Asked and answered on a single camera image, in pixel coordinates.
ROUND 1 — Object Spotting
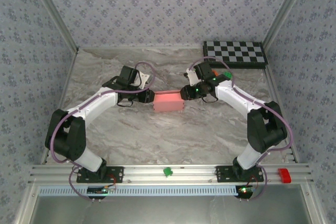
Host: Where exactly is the pink paper box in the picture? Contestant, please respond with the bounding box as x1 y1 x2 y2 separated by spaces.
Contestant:
152 90 185 114

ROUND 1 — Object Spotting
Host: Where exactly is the black grey chessboard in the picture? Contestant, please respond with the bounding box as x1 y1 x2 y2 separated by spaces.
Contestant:
202 40 269 69

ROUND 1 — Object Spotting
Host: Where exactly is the left circuit board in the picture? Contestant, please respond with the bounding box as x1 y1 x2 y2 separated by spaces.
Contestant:
87 186 109 195

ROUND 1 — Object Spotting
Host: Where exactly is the circuit board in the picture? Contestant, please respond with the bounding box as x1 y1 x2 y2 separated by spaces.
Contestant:
236 185 257 198
87 186 109 195

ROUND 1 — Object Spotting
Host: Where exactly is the right circuit board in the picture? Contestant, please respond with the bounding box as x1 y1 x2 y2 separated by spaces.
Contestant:
236 185 257 198

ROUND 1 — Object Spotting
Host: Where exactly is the red plastic block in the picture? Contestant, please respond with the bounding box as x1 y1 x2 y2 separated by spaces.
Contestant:
277 168 292 184

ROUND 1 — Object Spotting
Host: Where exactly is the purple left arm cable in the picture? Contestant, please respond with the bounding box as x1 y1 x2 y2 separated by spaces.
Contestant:
49 61 156 201

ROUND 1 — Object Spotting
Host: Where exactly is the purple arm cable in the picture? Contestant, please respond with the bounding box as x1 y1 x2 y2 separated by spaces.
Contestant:
188 56 294 201
49 61 156 201

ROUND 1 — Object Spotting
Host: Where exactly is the aluminium side rail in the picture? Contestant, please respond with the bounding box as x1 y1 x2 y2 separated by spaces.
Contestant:
264 48 299 164
40 49 79 165

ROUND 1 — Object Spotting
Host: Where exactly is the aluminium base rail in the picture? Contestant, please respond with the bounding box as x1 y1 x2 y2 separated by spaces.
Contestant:
28 164 314 185

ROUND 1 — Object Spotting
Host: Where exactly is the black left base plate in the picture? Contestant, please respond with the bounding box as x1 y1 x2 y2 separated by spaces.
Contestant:
76 166 124 184

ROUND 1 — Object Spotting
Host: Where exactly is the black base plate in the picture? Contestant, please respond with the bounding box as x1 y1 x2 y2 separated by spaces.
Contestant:
76 166 124 184
215 165 264 183

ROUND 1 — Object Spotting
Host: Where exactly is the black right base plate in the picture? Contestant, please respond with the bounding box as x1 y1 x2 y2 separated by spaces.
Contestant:
215 165 264 183

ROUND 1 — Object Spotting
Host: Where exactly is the blue slotted cable duct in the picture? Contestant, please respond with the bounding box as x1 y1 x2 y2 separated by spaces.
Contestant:
38 185 239 196

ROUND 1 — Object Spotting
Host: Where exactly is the aluminium frame post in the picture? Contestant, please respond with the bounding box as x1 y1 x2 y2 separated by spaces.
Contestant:
26 0 79 52
263 0 313 49

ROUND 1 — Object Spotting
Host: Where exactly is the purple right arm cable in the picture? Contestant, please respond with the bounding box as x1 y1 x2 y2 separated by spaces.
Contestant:
188 56 294 201

